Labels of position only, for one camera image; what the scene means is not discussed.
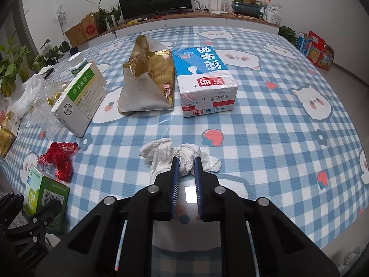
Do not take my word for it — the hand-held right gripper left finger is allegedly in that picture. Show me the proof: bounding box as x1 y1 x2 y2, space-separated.
35 157 180 277

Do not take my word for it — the white green medicine box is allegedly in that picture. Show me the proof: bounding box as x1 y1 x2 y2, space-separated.
51 62 107 138

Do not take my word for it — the green pothos plant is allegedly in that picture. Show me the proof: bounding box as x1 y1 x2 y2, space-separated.
0 37 71 97

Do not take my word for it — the white router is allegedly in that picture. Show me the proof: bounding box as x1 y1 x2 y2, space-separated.
208 0 228 16

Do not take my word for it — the blue checked tablecloth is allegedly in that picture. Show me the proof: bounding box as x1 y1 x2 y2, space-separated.
0 24 369 266

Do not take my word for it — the small trailing green plant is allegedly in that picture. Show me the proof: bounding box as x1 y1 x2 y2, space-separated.
278 26 299 47

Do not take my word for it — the gold snack packet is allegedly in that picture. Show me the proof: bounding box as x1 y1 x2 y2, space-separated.
0 111 21 159

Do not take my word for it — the gold foil bag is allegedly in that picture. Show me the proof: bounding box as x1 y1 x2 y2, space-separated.
117 34 175 114

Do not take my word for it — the red wrapper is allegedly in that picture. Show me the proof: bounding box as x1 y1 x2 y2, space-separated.
37 141 80 182

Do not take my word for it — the blue printed box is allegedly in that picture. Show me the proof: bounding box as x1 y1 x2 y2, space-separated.
297 32 313 57

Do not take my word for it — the white plastic bag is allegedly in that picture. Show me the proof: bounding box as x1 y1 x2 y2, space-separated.
7 73 47 120

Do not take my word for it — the white paper bag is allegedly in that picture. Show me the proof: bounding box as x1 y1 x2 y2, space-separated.
264 3 283 25

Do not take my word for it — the clear plastic bag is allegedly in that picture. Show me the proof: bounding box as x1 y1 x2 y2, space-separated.
27 82 72 139

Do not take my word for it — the white tissue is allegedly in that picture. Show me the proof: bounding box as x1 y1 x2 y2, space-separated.
173 144 222 177
139 138 175 181

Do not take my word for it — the cardboard box with red flower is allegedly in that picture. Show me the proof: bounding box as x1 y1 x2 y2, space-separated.
81 14 100 39

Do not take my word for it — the blue white milk carton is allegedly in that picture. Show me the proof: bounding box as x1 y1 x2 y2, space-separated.
172 45 240 118

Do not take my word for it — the low white television cabinet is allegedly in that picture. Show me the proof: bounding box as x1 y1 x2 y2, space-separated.
65 12 281 52

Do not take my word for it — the red colourful printed box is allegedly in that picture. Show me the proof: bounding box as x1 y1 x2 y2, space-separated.
307 30 335 71

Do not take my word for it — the small green white box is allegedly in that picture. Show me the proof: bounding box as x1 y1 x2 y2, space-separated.
22 166 70 234

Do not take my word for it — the potted leafy plant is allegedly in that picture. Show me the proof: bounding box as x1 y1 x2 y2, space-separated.
86 0 123 36

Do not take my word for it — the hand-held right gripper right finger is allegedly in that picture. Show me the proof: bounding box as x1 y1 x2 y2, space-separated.
194 157 341 277

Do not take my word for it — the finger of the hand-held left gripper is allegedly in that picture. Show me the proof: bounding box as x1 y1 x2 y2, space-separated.
29 200 63 232

